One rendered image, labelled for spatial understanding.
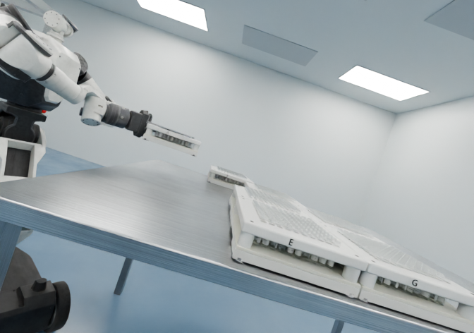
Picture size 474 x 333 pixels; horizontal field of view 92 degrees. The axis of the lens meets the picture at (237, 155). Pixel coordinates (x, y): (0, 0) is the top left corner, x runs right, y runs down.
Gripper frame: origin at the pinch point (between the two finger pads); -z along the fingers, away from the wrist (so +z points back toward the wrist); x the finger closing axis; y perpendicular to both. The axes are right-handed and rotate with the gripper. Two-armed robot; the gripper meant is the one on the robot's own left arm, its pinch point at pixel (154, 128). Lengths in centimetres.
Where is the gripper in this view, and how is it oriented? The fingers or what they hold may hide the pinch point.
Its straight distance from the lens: 124.8
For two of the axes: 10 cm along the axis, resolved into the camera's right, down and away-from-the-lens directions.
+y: 0.4, 0.1, -10.0
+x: -3.0, 9.5, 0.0
